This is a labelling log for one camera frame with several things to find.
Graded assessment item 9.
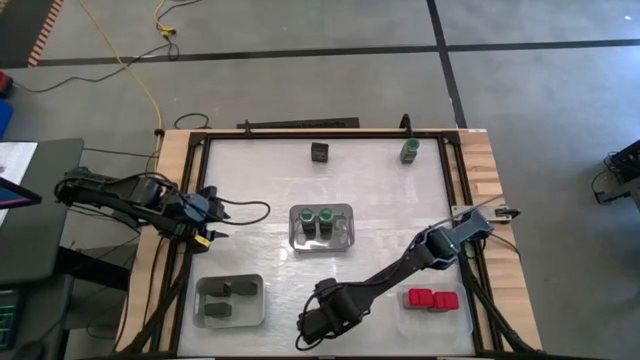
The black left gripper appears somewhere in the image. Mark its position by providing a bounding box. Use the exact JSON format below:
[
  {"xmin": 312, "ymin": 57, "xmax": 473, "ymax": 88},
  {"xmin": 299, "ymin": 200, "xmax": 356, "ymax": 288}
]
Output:
[{"xmin": 167, "ymin": 185, "xmax": 232, "ymax": 249}]

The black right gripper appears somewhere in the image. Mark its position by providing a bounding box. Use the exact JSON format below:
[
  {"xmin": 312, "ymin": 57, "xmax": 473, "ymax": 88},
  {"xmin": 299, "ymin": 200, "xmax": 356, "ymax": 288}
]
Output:
[{"xmin": 298, "ymin": 277, "xmax": 371, "ymax": 346}]

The smoked paprika tin red lid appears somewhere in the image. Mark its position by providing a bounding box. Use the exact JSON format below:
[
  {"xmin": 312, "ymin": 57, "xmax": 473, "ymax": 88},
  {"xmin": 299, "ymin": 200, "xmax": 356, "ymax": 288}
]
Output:
[
  {"xmin": 407, "ymin": 287, "xmax": 435, "ymax": 310},
  {"xmin": 431, "ymin": 290, "xmax": 460, "ymax": 314}
]

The glass oregano jar green label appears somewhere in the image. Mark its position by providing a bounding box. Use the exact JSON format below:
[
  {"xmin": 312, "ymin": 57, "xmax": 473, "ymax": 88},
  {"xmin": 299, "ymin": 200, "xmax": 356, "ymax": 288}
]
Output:
[
  {"xmin": 317, "ymin": 206, "xmax": 337, "ymax": 239},
  {"xmin": 399, "ymin": 137, "xmax": 421, "ymax": 165},
  {"xmin": 298, "ymin": 206, "xmax": 318, "ymax": 239}
]

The grey translucent plastic bin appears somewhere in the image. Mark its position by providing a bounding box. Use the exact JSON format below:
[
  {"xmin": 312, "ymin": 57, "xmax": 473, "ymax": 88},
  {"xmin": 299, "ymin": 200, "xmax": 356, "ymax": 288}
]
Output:
[{"xmin": 288, "ymin": 202, "xmax": 356, "ymax": 254}]

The white plastic bin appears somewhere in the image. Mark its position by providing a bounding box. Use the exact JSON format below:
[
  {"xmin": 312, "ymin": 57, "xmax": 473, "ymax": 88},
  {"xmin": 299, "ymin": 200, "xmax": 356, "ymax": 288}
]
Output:
[{"xmin": 192, "ymin": 273, "xmax": 267, "ymax": 330}]

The clear plastic bin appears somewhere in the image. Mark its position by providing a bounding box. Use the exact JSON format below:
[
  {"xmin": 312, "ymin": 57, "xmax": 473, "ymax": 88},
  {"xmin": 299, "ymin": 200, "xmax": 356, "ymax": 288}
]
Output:
[{"xmin": 396, "ymin": 282, "xmax": 474, "ymax": 339}]

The black flat bar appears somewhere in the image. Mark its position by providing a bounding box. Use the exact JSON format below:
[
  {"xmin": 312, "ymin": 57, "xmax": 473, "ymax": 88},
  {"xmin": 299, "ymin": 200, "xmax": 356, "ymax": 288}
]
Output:
[{"xmin": 236, "ymin": 117, "xmax": 361, "ymax": 130}]

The dark grey desk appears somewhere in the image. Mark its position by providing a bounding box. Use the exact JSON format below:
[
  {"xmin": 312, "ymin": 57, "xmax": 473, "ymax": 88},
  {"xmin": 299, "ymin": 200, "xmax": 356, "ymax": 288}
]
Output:
[{"xmin": 0, "ymin": 138, "xmax": 85, "ymax": 289}]

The dark tablet screen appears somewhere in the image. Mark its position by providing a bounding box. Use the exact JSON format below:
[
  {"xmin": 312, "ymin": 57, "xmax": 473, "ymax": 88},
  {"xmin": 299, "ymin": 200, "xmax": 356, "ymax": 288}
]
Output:
[{"xmin": 0, "ymin": 177, "xmax": 43, "ymax": 211}]

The white paper sheet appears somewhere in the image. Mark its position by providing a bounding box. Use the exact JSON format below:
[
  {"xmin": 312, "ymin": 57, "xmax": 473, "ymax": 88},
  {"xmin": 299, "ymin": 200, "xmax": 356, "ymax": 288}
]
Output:
[{"xmin": 0, "ymin": 142, "xmax": 39, "ymax": 201}]

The backlit keyboard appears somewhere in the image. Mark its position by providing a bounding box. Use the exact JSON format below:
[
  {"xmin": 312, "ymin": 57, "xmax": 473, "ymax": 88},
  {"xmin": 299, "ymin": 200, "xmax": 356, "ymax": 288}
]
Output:
[{"xmin": 0, "ymin": 289, "xmax": 21, "ymax": 351}]

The blue floor object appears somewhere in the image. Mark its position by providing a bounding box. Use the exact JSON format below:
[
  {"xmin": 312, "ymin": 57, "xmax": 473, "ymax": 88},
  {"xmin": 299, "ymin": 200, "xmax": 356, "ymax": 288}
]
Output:
[{"xmin": 0, "ymin": 99, "xmax": 15, "ymax": 139}]

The black mat orange striped edge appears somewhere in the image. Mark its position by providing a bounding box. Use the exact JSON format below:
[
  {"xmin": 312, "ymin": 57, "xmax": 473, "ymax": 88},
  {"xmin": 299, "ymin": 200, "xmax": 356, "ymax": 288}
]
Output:
[{"xmin": 0, "ymin": 0, "xmax": 65, "ymax": 69}]

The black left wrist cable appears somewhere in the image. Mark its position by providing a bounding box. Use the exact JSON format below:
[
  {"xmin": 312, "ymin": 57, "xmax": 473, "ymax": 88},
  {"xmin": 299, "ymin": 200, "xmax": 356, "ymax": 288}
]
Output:
[{"xmin": 218, "ymin": 198, "xmax": 273, "ymax": 228}]

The black coiled cable loop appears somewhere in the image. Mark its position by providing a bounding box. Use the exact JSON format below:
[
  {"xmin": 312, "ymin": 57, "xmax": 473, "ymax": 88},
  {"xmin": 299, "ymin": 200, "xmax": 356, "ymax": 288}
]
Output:
[{"xmin": 173, "ymin": 112, "xmax": 212, "ymax": 131}]

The long yellow cable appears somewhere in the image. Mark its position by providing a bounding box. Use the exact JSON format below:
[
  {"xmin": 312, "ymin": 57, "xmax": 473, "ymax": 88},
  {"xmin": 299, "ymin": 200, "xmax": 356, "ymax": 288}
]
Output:
[{"xmin": 74, "ymin": 0, "xmax": 164, "ymax": 132}]

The black metal table frame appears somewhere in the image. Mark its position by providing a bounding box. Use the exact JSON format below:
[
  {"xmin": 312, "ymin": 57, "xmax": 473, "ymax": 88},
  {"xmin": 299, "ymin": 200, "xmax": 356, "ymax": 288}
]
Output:
[{"xmin": 117, "ymin": 127, "xmax": 539, "ymax": 359}]

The black floor cable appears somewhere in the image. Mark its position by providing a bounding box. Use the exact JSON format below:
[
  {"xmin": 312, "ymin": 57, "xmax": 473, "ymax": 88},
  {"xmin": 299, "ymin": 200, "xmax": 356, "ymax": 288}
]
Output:
[{"xmin": 12, "ymin": 39, "xmax": 181, "ymax": 96}]

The silver metal bracket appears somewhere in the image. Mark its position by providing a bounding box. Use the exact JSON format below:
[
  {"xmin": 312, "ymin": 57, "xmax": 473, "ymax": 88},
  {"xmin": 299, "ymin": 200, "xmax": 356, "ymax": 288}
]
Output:
[{"xmin": 451, "ymin": 203, "xmax": 522, "ymax": 222}]

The yellow cable with plug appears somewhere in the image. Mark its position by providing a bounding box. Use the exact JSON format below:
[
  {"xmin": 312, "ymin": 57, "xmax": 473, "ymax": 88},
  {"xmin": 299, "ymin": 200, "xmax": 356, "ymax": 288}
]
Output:
[{"xmin": 152, "ymin": 0, "xmax": 177, "ymax": 40}]

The black equipment with cables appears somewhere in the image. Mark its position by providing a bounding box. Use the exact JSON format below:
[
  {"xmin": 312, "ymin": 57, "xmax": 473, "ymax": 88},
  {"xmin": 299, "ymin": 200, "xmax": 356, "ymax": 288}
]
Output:
[{"xmin": 592, "ymin": 139, "xmax": 640, "ymax": 206}]

